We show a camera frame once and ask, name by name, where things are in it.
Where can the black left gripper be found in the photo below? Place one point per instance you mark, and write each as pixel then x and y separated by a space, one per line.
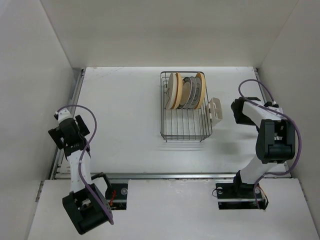
pixel 56 133

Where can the orange yellow plate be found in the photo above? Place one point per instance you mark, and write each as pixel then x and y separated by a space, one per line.
pixel 202 89

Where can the white blue-rimmed plate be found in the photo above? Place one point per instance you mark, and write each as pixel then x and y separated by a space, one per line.
pixel 192 92

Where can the beige plate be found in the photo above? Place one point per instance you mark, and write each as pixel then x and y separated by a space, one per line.
pixel 186 90

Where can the metal wire dish rack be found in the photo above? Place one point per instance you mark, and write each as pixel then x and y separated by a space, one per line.
pixel 182 124

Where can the tan yellow plate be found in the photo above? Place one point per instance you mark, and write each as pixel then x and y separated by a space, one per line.
pixel 179 90

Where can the cream white plate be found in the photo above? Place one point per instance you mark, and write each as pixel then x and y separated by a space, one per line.
pixel 172 87

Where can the white black-patterned plate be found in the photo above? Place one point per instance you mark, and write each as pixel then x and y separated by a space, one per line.
pixel 197 93

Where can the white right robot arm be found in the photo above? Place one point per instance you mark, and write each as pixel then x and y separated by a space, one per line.
pixel 275 142

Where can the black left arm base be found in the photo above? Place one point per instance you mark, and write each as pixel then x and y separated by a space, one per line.
pixel 117 196

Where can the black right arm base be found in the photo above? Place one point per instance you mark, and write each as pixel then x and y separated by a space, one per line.
pixel 247 199

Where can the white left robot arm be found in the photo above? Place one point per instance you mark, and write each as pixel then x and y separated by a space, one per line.
pixel 85 205

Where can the white plastic cutlery holder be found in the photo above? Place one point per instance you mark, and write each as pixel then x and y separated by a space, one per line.
pixel 214 111

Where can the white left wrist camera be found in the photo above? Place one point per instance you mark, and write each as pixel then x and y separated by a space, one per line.
pixel 62 115

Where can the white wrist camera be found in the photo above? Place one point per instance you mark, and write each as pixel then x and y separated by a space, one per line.
pixel 272 105
pixel 62 115

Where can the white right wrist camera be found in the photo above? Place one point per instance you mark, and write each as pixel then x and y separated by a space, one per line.
pixel 272 105

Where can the aluminium right rail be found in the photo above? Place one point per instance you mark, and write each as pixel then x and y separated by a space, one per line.
pixel 261 88

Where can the aluminium front rail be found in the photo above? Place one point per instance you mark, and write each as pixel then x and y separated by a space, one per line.
pixel 168 176

